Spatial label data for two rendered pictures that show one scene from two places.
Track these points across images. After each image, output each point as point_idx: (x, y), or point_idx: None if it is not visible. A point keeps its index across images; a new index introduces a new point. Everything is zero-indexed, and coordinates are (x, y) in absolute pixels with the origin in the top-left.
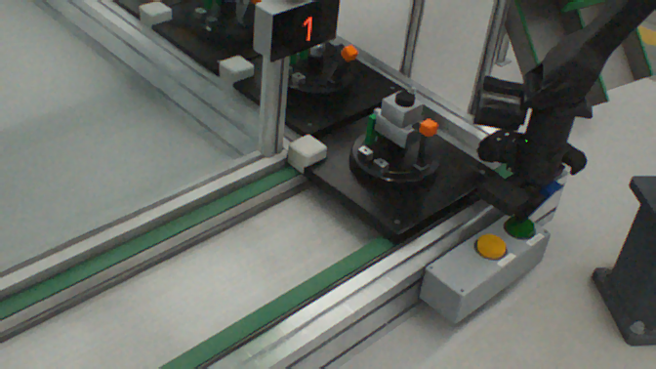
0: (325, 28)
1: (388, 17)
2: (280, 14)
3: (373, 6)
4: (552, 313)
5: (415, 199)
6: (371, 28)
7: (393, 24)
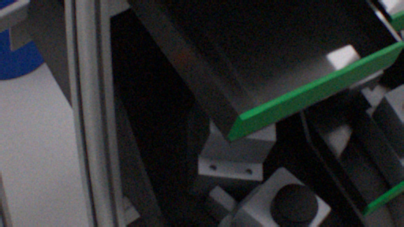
0: None
1: (54, 173)
2: None
3: (35, 152)
4: None
5: None
6: (24, 202)
7: (61, 189)
